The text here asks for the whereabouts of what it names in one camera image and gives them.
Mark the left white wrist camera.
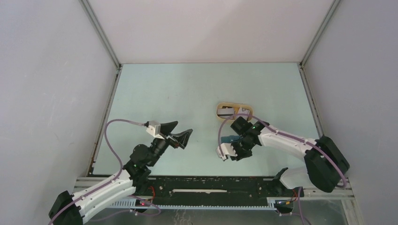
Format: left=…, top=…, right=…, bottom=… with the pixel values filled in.
left=145, top=120, right=164, bottom=139

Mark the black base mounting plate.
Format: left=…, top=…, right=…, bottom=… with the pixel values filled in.
left=134, top=175, right=304, bottom=207

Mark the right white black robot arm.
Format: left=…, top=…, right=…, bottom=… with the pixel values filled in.
left=217, top=117, right=350, bottom=196

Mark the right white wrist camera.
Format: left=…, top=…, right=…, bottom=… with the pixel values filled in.
left=216, top=143, right=237, bottom=161

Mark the blue leather card holder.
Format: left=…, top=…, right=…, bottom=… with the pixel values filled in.
left=220, top=135, right=241, bottom=143

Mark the grey striped card in tray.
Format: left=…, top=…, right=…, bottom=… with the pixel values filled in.
left=217, top=107, right=235, bottom=118

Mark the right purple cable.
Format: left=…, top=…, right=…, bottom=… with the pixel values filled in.
left=217, top=113, right=348, bottom=189

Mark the aluminium frame rail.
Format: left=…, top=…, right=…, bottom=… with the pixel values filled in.
left=73, top=177, right=355, bottom=200

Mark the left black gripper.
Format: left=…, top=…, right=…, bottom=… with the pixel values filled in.
left=148, top=121, right=192, bottom=166

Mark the oval wooden tray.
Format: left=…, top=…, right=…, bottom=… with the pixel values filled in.
left=216, top=102, right=253, bottom=121

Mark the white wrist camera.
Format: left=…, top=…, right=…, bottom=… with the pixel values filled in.
left=145, top=120, right=164, bottom=139
left=216, top=143, right=237, bottom=161

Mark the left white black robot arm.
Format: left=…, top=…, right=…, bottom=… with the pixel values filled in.
left=48, top=119, right=193, bottom=225

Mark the white cable duct strip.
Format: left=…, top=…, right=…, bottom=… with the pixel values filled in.
left=108, top=198, right=277, bottom=210

